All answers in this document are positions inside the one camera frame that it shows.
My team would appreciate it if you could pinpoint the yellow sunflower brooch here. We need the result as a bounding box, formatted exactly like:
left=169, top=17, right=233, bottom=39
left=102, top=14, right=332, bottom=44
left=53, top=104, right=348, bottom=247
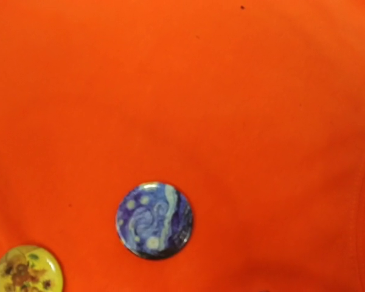
left=0, top=245, right=64, bottom=292

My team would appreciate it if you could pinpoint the dark blue pinned badge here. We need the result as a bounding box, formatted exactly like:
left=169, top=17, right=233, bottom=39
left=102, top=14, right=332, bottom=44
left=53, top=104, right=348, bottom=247
left=115, top=182, right=193, bottom=260

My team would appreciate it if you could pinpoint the red t-shirt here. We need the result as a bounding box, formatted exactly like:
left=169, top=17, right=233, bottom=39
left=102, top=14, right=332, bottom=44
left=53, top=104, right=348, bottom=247
left=0, top=1, right=365, bottom=291

